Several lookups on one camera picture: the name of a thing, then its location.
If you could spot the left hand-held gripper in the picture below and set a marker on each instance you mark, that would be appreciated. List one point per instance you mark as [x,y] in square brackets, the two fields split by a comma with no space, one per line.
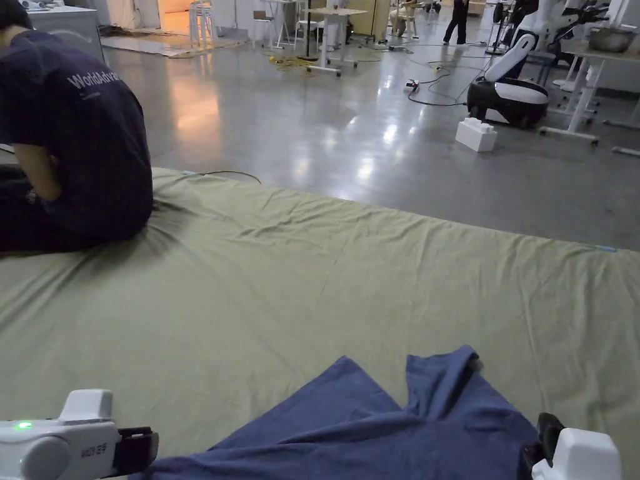
[45,447]

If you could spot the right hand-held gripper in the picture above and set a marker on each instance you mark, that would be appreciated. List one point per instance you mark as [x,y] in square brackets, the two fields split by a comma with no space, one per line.
[582,452]

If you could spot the dark blue shirt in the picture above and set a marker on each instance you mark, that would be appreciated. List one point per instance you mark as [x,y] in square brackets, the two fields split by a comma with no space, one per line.
[360,435]

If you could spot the bed with pale green sheet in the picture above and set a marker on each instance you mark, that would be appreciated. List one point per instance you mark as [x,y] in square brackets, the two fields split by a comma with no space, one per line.
[300,280]

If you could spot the white foam block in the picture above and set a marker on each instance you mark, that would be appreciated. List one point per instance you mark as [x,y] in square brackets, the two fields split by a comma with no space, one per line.
[475,134]

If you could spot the white and black robot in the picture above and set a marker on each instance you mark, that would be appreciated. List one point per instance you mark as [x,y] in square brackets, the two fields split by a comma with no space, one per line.
[505,92]

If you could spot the white power strip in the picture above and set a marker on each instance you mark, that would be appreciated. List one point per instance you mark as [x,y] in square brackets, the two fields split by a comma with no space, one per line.
[412,86]

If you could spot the white desk with wooden top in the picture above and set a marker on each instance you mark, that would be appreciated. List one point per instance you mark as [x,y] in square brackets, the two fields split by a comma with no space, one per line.
[327,35]

